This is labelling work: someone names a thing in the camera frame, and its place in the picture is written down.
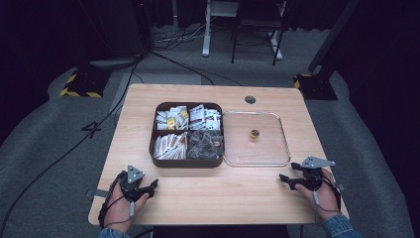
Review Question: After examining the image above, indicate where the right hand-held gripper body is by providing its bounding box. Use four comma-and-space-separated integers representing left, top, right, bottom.
296, 156, 337, 192

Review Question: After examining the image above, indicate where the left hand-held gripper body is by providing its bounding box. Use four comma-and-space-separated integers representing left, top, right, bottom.
119, 164, 150, 203

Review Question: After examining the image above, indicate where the person's left hand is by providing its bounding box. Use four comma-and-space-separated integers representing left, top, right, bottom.
103, 175, 151, 234

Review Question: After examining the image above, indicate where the person's right hand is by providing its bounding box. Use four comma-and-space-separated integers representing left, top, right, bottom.
293, 168, 341, 222

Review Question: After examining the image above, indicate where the clear plastic tray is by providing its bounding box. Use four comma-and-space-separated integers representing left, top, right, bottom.
221, 110, 292, 168

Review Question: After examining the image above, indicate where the brown compartment box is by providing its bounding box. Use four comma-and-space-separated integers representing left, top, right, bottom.
149, 101, 226, 169

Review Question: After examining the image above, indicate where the pile of white stick sachets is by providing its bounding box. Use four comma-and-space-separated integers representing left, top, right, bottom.
153, 132, 189, 161

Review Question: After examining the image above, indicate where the pile of clear pyramid tea bags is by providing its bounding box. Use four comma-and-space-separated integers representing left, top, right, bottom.
186, 129, 225, 161

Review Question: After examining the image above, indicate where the pile of white yellow packets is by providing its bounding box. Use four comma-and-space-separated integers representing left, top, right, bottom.
155, 105, 190, 131

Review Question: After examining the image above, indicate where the black stand base striped tape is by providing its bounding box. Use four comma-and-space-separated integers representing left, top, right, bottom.
58, 67, 112, 99
292, 71, 339, 101

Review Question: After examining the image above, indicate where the pile of white red-label packets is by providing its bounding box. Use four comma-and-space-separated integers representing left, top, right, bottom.
188, 103, 222, 131

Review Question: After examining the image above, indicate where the black slanted stand pole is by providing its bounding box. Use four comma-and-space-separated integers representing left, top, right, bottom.
307, 0, 362, 73

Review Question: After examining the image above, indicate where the left gripper grey cable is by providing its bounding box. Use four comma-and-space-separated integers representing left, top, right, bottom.
104, 194, 137, 230

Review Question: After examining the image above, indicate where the gripper grey cable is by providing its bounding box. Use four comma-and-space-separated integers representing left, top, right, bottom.
311, 178, 341, 224
104, 194, 137, 230

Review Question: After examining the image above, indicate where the right gripper grey cable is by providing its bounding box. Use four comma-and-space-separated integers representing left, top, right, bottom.
311, 178, 341, 224

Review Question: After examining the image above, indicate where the long black floor cable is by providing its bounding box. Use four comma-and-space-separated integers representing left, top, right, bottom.
0, 49, 148, 236

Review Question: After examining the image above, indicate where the bundle of floor cables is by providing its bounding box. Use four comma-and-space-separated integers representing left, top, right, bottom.
152, 18, 212, 53

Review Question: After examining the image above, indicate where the black metal chair frame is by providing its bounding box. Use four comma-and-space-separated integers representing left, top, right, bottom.
230, 0, 288, 66

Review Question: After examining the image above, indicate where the white desk frame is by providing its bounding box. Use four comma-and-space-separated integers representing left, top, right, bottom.
201, 0, 284, 61

